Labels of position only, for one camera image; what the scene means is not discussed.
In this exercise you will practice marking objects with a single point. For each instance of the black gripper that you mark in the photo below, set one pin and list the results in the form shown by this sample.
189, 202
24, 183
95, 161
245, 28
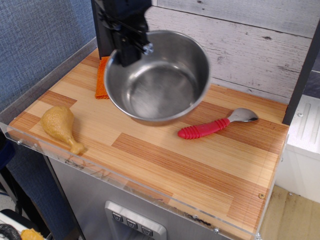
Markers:
125, 19

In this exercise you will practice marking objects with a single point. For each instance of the silver steel bowl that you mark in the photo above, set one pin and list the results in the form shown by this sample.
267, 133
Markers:
161, 87

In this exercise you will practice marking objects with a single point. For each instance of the folded orange cloth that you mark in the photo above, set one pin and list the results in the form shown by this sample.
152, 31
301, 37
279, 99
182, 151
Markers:
100, 92

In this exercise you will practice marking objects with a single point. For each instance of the plastic toy chicken drumstick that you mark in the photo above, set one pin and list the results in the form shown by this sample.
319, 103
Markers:
57, 122

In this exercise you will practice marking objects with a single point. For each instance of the clear acrylic edge guard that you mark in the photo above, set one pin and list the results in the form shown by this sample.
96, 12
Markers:
176, 186

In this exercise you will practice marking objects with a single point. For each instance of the silver button control panel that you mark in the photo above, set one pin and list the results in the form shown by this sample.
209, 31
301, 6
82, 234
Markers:
127, 224

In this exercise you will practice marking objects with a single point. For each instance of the yellow object bottom left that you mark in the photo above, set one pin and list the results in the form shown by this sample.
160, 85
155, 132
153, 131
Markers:
31, 234

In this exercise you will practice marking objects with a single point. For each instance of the white ribbed side box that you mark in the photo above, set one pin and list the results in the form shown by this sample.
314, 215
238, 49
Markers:
299, 168

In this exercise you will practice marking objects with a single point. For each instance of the dark left vertical post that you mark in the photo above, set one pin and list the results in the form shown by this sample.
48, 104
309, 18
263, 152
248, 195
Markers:
104, 38

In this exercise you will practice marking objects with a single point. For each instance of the dark vertical post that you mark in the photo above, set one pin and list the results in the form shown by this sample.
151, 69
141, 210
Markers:
104, 38
303, 77

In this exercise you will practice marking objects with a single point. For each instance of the red handled metal spoon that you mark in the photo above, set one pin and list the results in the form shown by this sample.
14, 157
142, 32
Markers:
202, 130

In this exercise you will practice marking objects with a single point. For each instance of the dark right vertical post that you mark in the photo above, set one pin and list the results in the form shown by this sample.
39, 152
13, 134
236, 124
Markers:
303, 77

